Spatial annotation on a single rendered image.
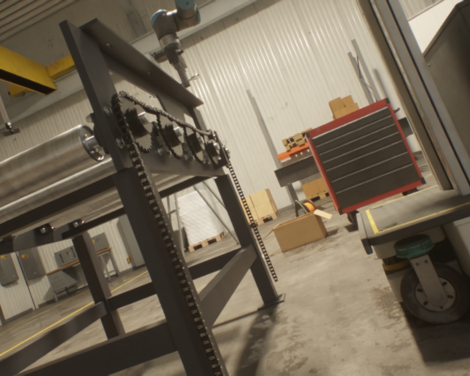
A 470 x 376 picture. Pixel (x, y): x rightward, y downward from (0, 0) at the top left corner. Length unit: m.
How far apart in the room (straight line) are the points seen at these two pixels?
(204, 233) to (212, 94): 4.42
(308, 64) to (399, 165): 8.63
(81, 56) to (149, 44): 11.33
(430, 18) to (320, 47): 6.47
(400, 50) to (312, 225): 2.56
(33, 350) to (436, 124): 1.78
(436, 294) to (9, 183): 1.24
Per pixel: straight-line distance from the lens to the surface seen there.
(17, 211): 1.62
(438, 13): 6.00
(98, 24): 1.26
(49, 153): 1.18
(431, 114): 1.45
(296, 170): 6.62
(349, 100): 11.16
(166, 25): 1.99
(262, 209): 9.59
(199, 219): 9.81
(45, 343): 2.11
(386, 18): 1.49
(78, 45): 1.18
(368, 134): 3.66
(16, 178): 1.24
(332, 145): 3.64
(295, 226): 3.84
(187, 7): 1.89
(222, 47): 12.49
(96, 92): 1.12
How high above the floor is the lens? 0.54
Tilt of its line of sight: 4 degrees up
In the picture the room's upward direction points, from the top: 22 degrees counter-clockwise
